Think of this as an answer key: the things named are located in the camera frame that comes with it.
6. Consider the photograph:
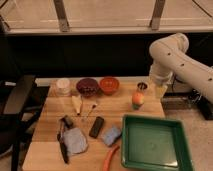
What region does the green plastic tray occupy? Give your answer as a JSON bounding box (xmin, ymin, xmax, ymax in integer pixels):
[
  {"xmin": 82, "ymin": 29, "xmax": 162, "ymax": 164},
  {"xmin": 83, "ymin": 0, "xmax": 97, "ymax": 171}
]
[{"xmin": 121, "ymin": 115, "xmax": 195, "ymax": 171}]

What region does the orange red bowl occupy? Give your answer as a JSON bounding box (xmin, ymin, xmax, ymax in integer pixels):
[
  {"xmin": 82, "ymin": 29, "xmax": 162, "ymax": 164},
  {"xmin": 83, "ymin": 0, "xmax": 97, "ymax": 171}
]
[{"xmin": 99, "ymin": 77, "xmax": 119, "ymax": 95}]

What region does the pale banana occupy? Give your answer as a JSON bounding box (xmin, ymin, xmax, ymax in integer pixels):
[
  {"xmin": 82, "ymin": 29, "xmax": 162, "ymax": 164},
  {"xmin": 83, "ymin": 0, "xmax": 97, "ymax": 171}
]
[{"xmin": 72, "ymin": 95, "xmax": 82, "ymax": 115}]

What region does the black handled knife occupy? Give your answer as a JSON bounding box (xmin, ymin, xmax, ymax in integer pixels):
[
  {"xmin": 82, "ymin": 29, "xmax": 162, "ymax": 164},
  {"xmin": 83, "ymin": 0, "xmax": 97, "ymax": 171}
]
[{"xmin": 57, "ymin": 121, "xmax": 69, "ymax": 164}]

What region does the orange green toy fruit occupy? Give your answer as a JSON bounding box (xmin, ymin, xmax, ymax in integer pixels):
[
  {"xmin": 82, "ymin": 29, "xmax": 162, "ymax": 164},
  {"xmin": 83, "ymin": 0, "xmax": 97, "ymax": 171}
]
[{"xmin": 132, "ymin": 92, "xmax": 144, "ymax": 110}]

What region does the dark red bowl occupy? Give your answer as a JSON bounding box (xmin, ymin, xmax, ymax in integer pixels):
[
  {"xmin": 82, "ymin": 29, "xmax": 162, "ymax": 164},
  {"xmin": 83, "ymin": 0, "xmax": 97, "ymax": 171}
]
[{"xmin": 76, "ymin": 78, "xmax": 99, "ymax": 97}]

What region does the black chair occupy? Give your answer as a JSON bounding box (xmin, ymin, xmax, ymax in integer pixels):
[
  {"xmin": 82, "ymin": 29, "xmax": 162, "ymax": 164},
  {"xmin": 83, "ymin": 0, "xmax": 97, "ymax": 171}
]
[{"xmin": 0, "ymin": 23, "xmax": 41, "ymax": 171}]

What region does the small metal cup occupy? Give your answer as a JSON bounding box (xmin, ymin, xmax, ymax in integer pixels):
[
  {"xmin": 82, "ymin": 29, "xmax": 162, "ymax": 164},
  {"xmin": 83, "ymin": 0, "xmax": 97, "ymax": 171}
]
[{"xmin": 137, "ymin": 82, "xmax": 148, "ymax": 92}]

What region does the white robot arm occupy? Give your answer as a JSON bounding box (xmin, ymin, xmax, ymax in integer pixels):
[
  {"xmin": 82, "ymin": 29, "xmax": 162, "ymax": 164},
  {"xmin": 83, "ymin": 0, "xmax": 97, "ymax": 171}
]
[{"xmin": 149, "ymin": 33, "xmax": 213, "ymax": 103}]

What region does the black equipment base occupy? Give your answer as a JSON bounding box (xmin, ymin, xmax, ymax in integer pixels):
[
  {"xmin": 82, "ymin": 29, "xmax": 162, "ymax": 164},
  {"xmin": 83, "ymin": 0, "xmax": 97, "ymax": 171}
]
[{"xmin": 188, "ymin": 89, "xmax": 213, "ymax": 120}]

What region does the blue sponge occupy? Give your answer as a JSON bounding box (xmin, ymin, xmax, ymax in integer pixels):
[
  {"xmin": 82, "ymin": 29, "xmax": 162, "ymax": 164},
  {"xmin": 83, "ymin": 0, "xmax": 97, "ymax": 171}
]
[{"xmin": 101, "ymin": 126, "xmax": 122, "ymax": 146}]

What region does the orange carrot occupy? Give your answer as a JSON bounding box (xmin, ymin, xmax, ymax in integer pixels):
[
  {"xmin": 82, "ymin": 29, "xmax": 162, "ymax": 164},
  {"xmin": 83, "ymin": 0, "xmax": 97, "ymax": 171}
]
[{"xmin": 102, "ymin": 144, "xmax": 120, "ymax": 171}]

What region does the grey blue cloth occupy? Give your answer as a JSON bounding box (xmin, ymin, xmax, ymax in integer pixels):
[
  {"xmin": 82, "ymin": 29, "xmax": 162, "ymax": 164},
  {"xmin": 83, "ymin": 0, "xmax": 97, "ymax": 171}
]
[{"xmin": 63, "ymin": 127, "xmax": 88, "ymax": 156}]

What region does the small metal spoon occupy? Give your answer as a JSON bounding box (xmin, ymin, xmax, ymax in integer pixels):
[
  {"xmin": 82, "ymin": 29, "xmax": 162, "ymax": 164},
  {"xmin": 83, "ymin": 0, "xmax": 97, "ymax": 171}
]
[{"xmin": 82, "ymin": 103, "xmax": 98, "ymax": 121}]

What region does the black rectangular block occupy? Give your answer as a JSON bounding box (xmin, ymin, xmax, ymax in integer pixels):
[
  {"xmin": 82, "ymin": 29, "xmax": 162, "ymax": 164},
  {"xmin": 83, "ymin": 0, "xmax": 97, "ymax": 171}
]
[{"xmin": 89, "ymin": 116, "xmax": 104, "ymax": 138}]

